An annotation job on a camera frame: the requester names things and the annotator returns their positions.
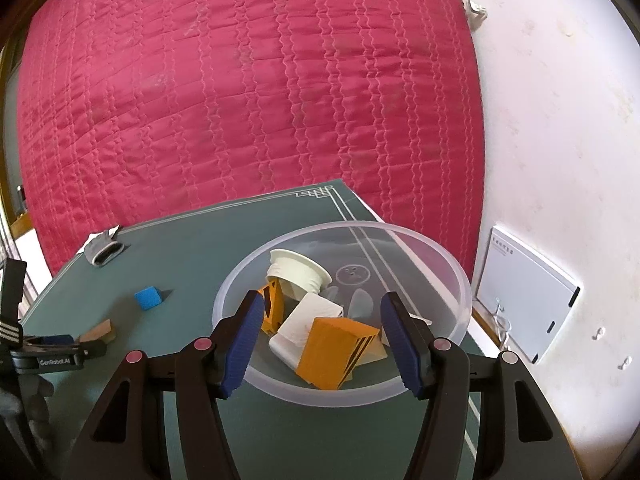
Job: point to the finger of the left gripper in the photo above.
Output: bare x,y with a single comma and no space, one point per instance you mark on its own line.
46,341

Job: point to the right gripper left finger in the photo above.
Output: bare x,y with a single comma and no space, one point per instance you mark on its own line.
124,435

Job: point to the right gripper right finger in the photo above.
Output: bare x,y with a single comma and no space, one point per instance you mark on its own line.
519,436

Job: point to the brown wooden block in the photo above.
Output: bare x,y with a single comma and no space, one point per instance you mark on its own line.
104,331

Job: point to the white wooden block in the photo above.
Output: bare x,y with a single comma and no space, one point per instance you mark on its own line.
290,340

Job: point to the blue wedge block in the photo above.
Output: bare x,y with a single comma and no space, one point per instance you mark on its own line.
148,298

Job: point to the small orange striped block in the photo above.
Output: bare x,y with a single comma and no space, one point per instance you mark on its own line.
273,307

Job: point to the orange tiger striped wedge block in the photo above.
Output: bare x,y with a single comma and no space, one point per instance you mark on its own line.
333,349

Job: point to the white paper cup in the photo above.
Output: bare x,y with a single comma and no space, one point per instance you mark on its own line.
297,274

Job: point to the white zebra striped wedge block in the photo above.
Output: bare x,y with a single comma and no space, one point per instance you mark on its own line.
407,336

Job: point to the grey gloved left hand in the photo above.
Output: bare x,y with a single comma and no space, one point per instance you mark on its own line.
32,402

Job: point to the wooden side table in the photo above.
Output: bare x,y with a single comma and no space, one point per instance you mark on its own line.
483,319

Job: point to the clear plastic bowl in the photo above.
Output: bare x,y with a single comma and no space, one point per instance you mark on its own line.
366,259

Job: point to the red quilted bedspread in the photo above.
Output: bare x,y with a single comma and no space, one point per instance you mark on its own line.
133,110

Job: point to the white wall panel box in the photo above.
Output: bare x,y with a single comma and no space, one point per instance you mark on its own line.
529,294

